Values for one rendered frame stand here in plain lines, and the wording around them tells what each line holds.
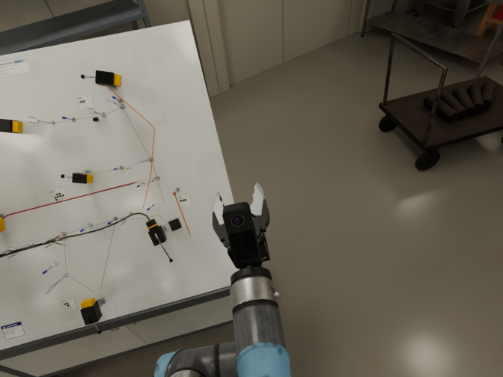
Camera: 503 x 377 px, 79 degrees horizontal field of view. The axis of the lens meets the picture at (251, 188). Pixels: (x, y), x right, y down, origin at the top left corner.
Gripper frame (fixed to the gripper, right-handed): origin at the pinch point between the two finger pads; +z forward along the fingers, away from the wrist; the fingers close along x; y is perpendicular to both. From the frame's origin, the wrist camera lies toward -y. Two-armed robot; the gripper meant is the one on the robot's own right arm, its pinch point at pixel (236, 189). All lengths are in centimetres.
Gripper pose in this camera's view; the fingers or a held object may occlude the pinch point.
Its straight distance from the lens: 64.1
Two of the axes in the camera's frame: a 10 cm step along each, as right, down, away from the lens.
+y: 2.2, 6.3, 7.4
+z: -1.3, -7.4, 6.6
